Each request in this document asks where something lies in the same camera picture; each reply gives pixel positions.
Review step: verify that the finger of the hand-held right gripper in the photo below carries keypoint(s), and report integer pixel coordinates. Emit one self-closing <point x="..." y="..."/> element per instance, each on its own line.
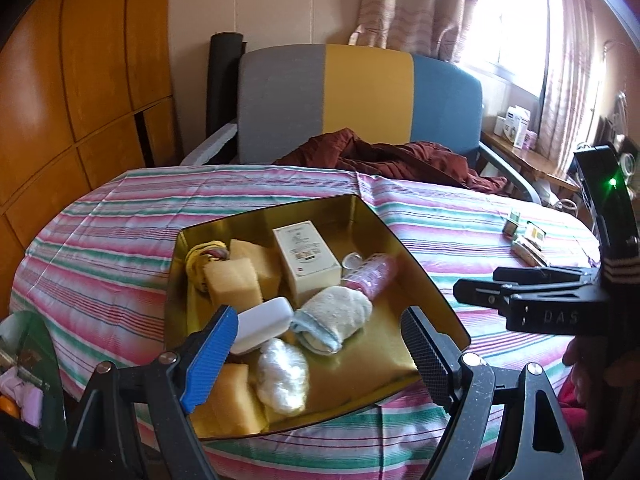
<point x="480" y="292"/>
<point x="530" y="275"/>

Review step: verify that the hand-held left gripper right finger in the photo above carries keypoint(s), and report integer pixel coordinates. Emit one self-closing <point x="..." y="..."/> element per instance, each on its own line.
<point x="425" y="355"/>

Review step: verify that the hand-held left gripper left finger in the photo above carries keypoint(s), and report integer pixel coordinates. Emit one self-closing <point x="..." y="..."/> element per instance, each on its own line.
<point x="210" y="355"/>

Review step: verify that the gold tin box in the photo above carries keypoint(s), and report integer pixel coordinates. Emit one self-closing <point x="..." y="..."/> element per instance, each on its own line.
<point x="380" y="350"/>

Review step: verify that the yellow sponge block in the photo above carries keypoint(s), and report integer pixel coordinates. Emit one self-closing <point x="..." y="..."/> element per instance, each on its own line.
<point x="232" y="285"/>
<point x="230" y="402"/>
<point x="252" y="252"/>

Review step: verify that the white soap bar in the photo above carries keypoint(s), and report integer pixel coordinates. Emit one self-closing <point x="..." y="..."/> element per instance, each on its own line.
<point x="262" y="325"/>

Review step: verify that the clear plastic bag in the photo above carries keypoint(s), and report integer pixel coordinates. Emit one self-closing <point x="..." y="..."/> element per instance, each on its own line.
<point x="282" y="375"/>

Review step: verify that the pink hair roller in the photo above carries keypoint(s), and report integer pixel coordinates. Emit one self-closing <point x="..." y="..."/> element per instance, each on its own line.
<point x="375" y="275"/>

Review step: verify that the white towel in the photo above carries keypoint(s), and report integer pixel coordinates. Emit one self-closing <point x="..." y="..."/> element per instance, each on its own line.
<point x="332" y="315"/>

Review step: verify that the small clear plastic cup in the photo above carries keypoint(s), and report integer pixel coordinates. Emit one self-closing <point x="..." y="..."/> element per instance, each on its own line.
<point x="351" y="260"/>

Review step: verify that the cream illustrated carton box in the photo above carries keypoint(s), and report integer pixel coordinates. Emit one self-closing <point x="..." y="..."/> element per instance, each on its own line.
<point x="305" y="262"/>

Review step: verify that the person's right hand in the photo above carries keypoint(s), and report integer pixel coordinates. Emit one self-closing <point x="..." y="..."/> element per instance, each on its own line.
<point x="577" y="355"/>

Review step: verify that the small boxes on table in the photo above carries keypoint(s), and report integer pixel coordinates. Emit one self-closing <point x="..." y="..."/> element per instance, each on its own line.
<point x="530" y="251"/>

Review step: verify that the green and cream carton box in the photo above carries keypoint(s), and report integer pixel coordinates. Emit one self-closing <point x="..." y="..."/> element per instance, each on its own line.
<point x="512" y="224"/>

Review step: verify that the yellow and pink cloth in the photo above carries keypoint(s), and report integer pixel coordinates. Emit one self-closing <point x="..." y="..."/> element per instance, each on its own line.
<point x="200" y="260"/>

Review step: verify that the wooden side table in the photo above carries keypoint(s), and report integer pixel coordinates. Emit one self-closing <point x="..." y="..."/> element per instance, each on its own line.
<point x="535" y="162"/>

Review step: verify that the pink carton box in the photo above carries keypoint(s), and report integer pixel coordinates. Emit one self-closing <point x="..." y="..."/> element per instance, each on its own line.
<point x="531" y="139"/>

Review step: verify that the large white carton box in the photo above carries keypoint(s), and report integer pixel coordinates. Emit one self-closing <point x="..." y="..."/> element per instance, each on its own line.
<point x="517" y="125"/>

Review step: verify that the small white carton box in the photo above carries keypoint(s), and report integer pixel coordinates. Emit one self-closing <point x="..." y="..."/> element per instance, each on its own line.
<point x="500" y="125"/>

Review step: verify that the maroon cloth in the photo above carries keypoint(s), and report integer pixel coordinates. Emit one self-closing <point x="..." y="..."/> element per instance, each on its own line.
<point x="400" y="157"/>

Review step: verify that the green glass table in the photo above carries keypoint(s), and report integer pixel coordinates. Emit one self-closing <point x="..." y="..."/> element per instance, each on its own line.
<point x="35" y="340"/>

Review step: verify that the patterned beige curtain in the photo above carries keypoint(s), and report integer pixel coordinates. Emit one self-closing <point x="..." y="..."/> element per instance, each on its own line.
<point x="415" y="5"/>
<point x="570" y="60"/>

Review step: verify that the small orange object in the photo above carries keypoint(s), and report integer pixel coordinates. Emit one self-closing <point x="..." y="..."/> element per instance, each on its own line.
<point x="10" y="408"/>

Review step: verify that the grey yellow blue armchair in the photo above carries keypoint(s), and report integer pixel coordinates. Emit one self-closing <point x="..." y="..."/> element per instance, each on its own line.
<point x="365" y="95"/>

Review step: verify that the window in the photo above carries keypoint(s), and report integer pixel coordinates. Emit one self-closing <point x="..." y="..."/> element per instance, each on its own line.
<point x="515" y="20"/>

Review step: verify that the wooden wardrobe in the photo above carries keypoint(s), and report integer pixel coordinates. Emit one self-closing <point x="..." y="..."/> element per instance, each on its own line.
<point x="85" y="60"/>

